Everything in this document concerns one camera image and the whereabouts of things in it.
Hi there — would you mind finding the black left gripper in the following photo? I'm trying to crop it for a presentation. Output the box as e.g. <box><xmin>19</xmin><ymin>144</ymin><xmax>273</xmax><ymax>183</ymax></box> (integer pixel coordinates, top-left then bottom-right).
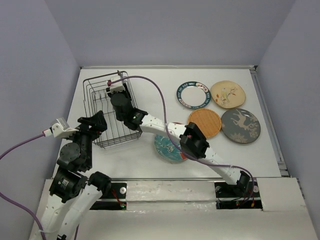
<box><xmin>65</xmin><ymin>109</ymin><xmax>109</xmax><ymax>168</ymax></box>

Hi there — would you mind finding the black wire dish rack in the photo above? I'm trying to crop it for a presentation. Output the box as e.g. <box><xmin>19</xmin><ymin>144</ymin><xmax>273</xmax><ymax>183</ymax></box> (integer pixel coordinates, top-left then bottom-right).
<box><xmin>82</xmin><ymin>70</ymin><xmax>142</xmax><ymax>149</ymax></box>

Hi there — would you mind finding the red plate with teal flower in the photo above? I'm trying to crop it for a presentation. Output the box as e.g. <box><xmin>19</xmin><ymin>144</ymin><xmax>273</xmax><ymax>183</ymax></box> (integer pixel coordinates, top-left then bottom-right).
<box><xmin>153</xmin><ymin>134</ymin><xmax>187</xmax><ymax>164</ymax></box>

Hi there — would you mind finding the white plate with teal rim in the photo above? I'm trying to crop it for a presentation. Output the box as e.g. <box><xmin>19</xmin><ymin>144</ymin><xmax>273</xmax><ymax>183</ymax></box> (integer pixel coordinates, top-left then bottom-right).
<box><xmin>176</xmin><ymin>81</ymin><xmax>211</xmax><ymax>110</ymax></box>

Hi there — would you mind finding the woven bamboo tray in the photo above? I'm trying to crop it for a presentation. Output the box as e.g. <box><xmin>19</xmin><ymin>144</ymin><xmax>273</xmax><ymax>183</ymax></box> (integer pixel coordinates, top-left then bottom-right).
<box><xmin>188</xmin><ymin>108</ymin><xmax>222</xmax><ymax>139</ymax></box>

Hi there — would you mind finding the grey plate with deer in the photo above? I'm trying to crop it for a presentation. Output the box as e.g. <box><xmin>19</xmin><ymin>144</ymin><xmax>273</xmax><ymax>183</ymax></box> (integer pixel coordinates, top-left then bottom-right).
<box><xmin>221</xmin><ymin>108</ymin><xmax>261</xmax><ymax>145</ymax></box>

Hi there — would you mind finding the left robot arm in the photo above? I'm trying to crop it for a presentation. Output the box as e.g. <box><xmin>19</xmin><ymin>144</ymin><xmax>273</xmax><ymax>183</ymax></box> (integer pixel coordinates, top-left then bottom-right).
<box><xmin>32</xmin><ymin>110</ymin><xmax>111</xmax><ymax>240</ymax></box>

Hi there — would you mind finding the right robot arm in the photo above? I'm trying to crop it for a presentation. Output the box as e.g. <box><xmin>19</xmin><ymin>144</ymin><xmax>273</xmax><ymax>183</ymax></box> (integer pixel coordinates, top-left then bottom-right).
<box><xmin>107</xmin><ymin>90</ymin><xmax>251</xmax><ymax>196</ymax></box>

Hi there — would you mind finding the cream plate with bird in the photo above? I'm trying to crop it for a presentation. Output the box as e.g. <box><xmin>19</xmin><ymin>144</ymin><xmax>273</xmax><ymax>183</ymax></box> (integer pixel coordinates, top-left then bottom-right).
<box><xmin>210</xmin><ymin>80</ymin><xmax>246</xmax><ymax>109</ymax></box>

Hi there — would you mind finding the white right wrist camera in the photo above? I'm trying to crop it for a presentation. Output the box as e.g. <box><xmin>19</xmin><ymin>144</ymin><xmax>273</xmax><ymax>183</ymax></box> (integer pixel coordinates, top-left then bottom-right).
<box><xmin>106</xmin><ymin>75</ymin><xmax>125</xmax><ymax>94</ymax></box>

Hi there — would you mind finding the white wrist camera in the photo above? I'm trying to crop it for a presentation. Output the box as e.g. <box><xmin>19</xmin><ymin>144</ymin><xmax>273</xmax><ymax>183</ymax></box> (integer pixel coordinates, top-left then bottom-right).
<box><xmin>42</xmin><ymin>117</ymin><xmax>79</xmax><ymax>139</ymax></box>
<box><xmin>106</xmin><ymin>75</ymin><xmax>125</xmax><ymax>94</ymax></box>

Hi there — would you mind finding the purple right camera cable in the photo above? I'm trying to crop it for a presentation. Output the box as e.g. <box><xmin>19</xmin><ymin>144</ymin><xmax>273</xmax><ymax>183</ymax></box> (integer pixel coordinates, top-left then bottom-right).
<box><xmin>109</xmin><ymin>75</ymin><xmax>256</xmax><ymax>201</ymax></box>

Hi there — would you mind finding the purple camera cable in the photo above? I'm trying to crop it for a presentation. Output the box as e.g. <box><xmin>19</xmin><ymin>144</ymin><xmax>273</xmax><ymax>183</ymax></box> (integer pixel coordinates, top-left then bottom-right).
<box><xmin>0</xmin><ymin>132</ymin><xmax>81</xmax><ymax>240</ymax></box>
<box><xmin>109</xmin><ymin>75</ymin><xmax>256</xmax><ymax>201</ymax></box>

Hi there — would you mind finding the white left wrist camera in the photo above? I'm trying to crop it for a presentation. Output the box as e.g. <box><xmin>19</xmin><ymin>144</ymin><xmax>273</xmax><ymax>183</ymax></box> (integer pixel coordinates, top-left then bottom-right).
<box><xmin>42</xmin><ymin>117</ymin><xmax>79</xmax><ymax>139</ymax></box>

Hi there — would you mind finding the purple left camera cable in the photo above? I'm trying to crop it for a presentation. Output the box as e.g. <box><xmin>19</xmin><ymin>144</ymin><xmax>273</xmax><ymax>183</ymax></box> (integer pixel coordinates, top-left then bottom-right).
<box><xmin>0</xmin><ymin>132</ymin><xmax>81</xmax><ymax>240</ymax></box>

